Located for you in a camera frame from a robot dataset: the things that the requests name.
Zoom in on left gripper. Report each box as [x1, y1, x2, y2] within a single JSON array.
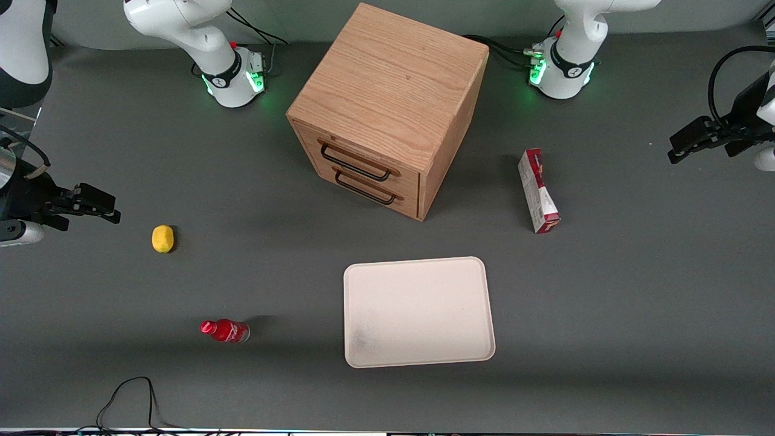
[[668, 70, 775, 165]]

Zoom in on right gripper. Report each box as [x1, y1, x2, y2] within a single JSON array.
[[0, 160, 122, 232]]

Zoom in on red tartan cookie box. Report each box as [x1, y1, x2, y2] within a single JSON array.
[[518, 148, 562, 234]]

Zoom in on beige plastic tray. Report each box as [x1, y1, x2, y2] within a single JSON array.
[[343, 256, 496, 369]]

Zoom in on yellow lemon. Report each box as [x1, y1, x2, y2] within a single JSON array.
[[151, 225, 175, 254]]

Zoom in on red cola bottle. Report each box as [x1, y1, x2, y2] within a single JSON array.
[[200, 319, 251, 344]]

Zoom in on wooden two-drawer cabinet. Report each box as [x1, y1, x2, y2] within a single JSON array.
[[286, 2, 490, 222]]

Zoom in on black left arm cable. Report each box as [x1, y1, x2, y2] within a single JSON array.
[[707, 45, 775, 143]]

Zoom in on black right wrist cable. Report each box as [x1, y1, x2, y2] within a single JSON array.
[[0, 124, 50, 179]]

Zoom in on thin black cable loop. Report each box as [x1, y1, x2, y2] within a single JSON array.
[[96, 376, 182, 434]]

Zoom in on black left base cable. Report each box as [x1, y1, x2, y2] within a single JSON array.
[[463, 35, 546, 68]]

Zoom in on black base cable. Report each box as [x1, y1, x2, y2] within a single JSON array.
[[463, 35, 546, 68], [193, 7, 290, 78]]

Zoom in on black right base cable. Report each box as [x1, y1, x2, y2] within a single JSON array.
[[193, 7, 290, 78]]

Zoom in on black drawer handle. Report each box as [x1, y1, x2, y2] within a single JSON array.
[[334, 170, 398, 205], [319, 142, 393, 182]]

